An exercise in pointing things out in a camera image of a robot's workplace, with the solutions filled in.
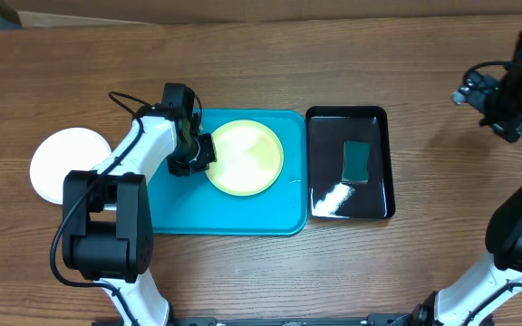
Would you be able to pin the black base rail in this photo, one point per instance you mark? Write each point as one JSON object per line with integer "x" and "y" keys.
{"x": 377, "y": 319}

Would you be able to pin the green and yellow sponge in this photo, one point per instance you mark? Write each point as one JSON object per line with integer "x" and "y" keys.
{"x": 355, "y": 162}

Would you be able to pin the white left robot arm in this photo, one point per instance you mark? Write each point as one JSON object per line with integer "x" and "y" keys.
{"x": 106, "y": 237}

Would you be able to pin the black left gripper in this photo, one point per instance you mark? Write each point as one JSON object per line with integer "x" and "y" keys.
{"x": 208, "y": 155}

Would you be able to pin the black water tray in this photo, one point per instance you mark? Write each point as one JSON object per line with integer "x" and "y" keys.
{"x": 327, "y": 128}

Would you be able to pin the yellow plate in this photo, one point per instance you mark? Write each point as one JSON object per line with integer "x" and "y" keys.
{"x": 249, "y": 158}

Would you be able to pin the teal plastic tray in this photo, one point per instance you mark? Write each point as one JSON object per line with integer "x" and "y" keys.
{"x": 194, "y": 206}

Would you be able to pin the white plate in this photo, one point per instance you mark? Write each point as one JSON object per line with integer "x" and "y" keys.
{"x": 64, "y": 151}

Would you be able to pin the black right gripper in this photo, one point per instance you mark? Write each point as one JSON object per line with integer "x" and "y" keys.
{"x": 511, "y": 129}

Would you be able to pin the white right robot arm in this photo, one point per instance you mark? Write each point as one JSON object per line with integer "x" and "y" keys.
{"x": 497, "y": 276}

